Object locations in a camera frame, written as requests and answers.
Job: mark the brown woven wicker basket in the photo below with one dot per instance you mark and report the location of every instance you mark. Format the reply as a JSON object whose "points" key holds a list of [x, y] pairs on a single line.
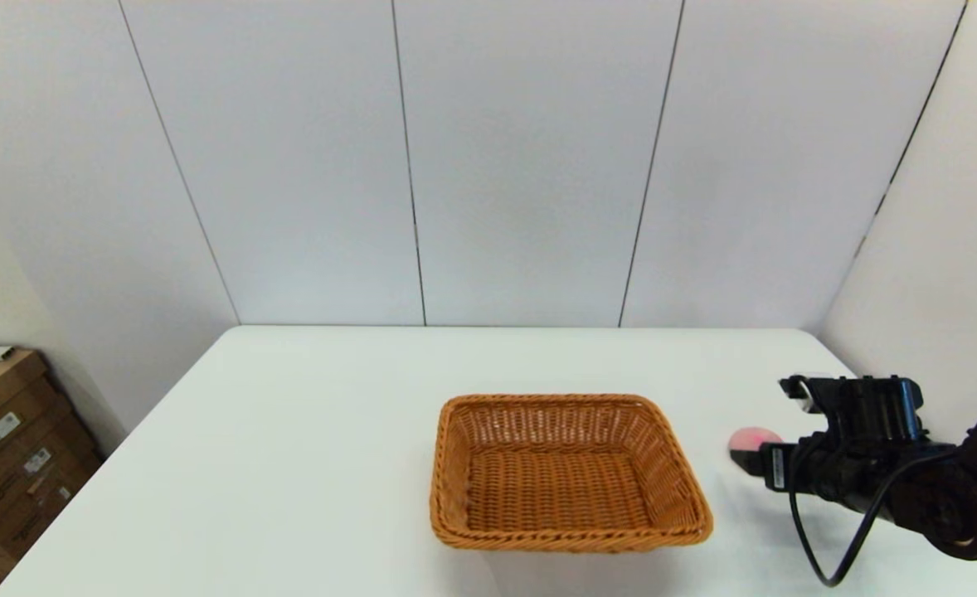
{"points": [[563, 489]]}

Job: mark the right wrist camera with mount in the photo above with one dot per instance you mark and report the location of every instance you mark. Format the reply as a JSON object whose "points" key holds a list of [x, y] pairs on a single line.
{"points": [[870, 406]]}

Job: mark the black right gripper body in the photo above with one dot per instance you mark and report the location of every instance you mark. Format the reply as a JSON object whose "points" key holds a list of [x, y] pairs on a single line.
{"points": [[837, 477]]}

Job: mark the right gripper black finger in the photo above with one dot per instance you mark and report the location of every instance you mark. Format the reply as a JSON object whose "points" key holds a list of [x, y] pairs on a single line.
{"points": [[748, 463]]}

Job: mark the pink peach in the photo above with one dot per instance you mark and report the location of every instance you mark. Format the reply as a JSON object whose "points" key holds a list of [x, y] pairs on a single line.
{"points": [[752, 438]]}

